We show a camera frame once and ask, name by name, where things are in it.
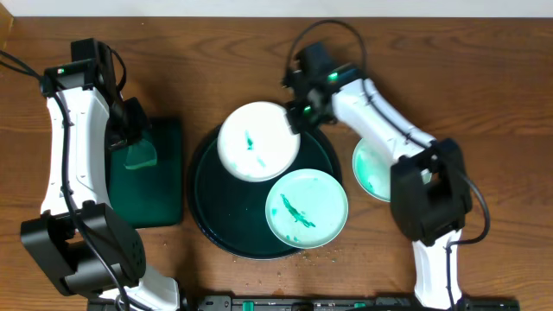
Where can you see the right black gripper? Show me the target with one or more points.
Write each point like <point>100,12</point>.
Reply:
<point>297,124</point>

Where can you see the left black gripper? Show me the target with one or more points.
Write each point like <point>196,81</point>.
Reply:
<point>130,130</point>

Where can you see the green scouring sponge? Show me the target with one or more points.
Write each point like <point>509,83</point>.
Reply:
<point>140,155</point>

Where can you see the white plate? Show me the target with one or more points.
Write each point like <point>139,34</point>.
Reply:
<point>372,164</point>
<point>256,143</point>
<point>306,208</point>

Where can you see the white plate bottom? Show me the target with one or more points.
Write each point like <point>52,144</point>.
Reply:
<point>306,208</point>

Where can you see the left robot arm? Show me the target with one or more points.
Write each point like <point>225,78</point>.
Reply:
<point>81,244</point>

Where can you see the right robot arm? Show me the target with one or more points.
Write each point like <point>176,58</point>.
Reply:
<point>429,193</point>

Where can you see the rectangular black tray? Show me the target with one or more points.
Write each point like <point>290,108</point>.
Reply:
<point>152,196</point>

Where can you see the round black tray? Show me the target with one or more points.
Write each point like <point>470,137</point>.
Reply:
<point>231,212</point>

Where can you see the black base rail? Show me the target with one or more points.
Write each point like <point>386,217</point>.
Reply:
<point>226,303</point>

